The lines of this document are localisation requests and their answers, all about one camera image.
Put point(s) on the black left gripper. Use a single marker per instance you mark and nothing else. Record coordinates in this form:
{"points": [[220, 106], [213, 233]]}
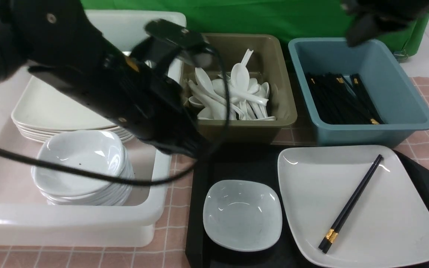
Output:
{"points": [[133, 92]]}

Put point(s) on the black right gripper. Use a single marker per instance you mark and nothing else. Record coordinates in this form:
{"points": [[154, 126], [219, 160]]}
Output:
{"points": [[374, 18]]}

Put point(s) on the small white square bowl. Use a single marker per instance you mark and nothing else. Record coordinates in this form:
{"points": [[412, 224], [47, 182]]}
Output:
{"points": [[242, 216]]}

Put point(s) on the white square rice plate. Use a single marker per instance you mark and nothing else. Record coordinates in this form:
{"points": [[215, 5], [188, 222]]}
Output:
{"points": [[389, 225]]}

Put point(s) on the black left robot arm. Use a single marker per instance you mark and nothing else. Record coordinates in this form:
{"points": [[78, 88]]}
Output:
{"points": [[17, 17]]}

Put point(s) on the stack of small white bowls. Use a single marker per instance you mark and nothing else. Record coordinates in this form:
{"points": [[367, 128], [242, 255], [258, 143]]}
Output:
{"points": [[95, 151]]}

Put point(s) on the green backdrop cloth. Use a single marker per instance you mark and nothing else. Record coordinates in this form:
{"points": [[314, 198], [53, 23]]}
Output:
{"points": [[284, 19]]}

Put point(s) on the pile of black chopsticks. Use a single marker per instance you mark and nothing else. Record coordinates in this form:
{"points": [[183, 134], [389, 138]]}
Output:
{"points": [[342, 100]]}

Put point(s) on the blue plastic bin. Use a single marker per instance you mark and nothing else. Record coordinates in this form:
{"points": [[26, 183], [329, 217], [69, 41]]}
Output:
{"points": [[398, 103]]}

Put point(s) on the stack of white square plates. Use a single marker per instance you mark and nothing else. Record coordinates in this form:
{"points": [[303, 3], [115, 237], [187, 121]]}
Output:
{"points": [[42, 112]]}

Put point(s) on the pile of white soup spoons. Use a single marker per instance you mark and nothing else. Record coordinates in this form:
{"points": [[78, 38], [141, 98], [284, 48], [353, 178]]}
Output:
{"points": [[244, 95]]}

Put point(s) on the olive green plastic bin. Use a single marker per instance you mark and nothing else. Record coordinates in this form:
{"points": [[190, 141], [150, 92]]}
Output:
{"points": [[266, 65]]}

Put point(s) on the pink checkered tablecloth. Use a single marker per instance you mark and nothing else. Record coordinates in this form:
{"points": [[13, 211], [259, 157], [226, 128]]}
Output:
{"points": [[165, 251]]}

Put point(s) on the large white plastic tub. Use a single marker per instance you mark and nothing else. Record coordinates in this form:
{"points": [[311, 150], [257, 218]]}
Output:
{"points": [[26, 219]]}

